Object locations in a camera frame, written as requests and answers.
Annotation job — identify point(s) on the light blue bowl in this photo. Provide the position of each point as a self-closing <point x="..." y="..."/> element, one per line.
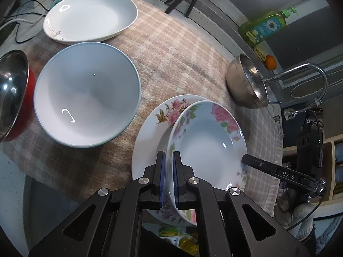
<point x="88" y="93"/>

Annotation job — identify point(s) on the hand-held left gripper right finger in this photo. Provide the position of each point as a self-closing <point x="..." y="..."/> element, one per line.
<point x="175" y="182"/>

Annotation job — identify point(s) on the chrome faucet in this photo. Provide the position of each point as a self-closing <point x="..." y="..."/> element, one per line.
<point x="294" y="71"/>

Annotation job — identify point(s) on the plain white plate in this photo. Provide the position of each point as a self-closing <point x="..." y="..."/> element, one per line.
<point x="91" y="16"/>

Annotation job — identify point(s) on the person's right hand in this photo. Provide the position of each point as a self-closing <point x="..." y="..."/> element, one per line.
<point x="294" y="214"/>

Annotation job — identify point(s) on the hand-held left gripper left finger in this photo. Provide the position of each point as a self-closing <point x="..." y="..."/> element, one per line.
<point x="161" y="182"/>

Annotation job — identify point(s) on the steel bowl with red outside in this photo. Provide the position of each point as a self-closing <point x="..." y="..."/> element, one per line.
<point x="10" y="91"/>

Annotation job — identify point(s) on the orange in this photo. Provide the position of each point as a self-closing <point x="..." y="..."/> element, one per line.
<point x="270" y="62"/>

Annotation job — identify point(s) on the green dish soap bottle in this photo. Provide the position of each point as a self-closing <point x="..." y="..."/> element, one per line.
<point x="262" y="28"/>

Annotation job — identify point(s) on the plaid cloth mat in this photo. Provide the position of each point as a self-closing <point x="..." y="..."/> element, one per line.
<point x="174" y="59"/>

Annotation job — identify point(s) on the small floral plate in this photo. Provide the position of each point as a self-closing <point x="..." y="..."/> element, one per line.
<point x="211" y="150"/>

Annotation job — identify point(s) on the large steel bowl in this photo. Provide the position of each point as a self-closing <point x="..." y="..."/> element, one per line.
<point x="238" y="85"/>

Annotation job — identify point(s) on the yellow sponge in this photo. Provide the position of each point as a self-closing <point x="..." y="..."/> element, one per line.
<point x="260" y="53"/>

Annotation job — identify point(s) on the large floral plate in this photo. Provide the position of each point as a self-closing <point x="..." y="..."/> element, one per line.
<point x="150" y="144"/>

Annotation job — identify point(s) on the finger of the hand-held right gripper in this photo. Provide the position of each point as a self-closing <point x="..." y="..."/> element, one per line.
<point x="268" y="167"/>

